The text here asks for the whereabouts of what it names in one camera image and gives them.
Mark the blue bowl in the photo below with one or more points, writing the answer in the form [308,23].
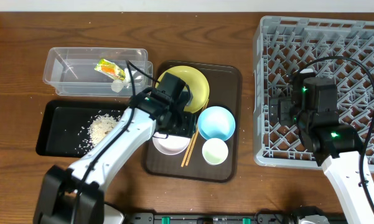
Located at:
[216,122]

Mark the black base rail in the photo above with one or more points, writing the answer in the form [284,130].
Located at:
[264,216]

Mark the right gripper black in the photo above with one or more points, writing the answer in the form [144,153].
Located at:
[285,105]

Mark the clear plastic bin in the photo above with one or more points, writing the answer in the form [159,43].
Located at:
[71,70]

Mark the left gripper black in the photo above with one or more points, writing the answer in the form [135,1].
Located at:
[180,125]

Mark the grey dishwasher rack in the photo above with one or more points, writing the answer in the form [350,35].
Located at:
[341,50]

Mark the green snack wrapper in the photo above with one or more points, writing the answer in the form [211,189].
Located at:
[110,69]

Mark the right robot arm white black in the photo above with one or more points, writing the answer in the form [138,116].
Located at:
[337,147]

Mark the rice grains pile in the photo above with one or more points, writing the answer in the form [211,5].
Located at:
[96,128]

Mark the white tissue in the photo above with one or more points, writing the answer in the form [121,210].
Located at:
[124,80]

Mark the white bowl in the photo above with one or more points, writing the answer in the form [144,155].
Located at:
[170,144]

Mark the small white green cup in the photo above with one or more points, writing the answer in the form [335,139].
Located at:
[215,151]

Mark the black tray bin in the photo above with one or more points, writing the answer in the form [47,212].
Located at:
[65,128]

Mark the wooden chopstick left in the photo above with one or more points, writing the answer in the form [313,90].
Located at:
[188,149]

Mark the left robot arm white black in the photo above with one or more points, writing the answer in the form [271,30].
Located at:
[76,194]

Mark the yellow plate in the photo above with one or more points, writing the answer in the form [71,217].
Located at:
[197,85]

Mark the brown serving tray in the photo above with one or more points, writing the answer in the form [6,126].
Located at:
[225,84]

